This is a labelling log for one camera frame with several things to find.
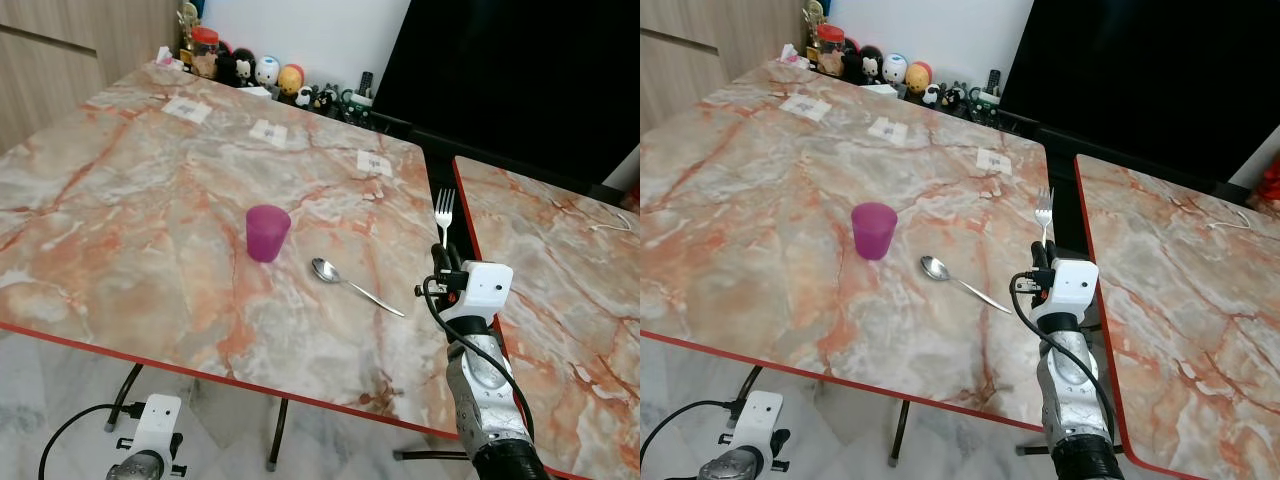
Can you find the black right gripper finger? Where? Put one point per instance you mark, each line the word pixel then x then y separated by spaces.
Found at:
pixel 1036 254
pixel 1051 257
pixel 455 263
pixel 439 259

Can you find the steel fork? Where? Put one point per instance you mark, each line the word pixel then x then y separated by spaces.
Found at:
pixel 1044 207
pixel 444 210

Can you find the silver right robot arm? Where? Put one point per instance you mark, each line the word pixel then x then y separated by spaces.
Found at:
pixel 485 390
pixel 1075 390

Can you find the black metal table leg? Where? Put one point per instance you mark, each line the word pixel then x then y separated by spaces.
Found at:
pixel 279 435
pixel 125 395
pixel 901 435
pixel 748 380

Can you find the steel spoon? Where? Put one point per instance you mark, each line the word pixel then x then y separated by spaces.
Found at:
pixel 935 267
pixel 325 269

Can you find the white paper label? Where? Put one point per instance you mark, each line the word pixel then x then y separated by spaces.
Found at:
pixel 269 133
pixel 375 163
pixel 188 110
pixel 888 130
pixel 805 108
pixel 994 161

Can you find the small green toy figure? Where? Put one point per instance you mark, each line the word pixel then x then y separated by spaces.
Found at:
pixel 982 100
pixel 355 103

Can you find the purple plastic cup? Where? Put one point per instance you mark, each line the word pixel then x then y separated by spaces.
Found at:
pixel 874 232
pixel 267 235

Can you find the black metal table foot bar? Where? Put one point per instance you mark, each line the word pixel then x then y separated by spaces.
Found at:
pixel 1030 451
pixel 430 454

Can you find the black remote control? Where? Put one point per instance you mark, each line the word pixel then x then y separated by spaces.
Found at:
pixel 994 81
pixel 366 84

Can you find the small panda plush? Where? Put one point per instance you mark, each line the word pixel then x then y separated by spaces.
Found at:
pixel 940 94
pixel 318 97

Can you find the black television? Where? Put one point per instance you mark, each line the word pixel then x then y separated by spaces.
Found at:
pixel 1140 80
pixel 510 80

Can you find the yellow red round plush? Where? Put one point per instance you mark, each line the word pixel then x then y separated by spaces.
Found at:
pixel 919 76
pixel 290 80

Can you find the red laughing Buddha statue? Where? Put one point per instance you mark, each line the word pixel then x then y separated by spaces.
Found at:
pixel 1270 182

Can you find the white blue round plush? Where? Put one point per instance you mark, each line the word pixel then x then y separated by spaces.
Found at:
pixel 267 72
pixel 895 68

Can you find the black plush toy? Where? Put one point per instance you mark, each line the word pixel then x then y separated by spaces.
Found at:
pixel 228 65
pixel 852 60

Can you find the red lid jar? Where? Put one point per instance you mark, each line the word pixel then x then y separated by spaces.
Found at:
pixel 205 52
pixel 831 50

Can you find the pink tissue pack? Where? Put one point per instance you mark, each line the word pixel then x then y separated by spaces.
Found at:
pixel 795 56
pixel 170 58

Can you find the golden figurine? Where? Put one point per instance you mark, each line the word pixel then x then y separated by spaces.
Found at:
pixel 188 25
pixel 815 22

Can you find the wooden cabinet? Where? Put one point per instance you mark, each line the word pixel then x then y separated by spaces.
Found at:
pixel 710 50
pixel 70 50

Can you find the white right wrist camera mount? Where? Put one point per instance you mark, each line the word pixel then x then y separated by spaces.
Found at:
pixel 1072 282
pixel 485 285

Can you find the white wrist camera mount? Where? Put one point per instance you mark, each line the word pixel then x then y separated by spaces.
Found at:
pixel 760 418
pixel 1072 282
pixel 485 285
pixel 158 420

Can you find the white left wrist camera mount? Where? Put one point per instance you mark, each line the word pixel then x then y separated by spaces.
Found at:
pixel 760 418
pixel 158 420

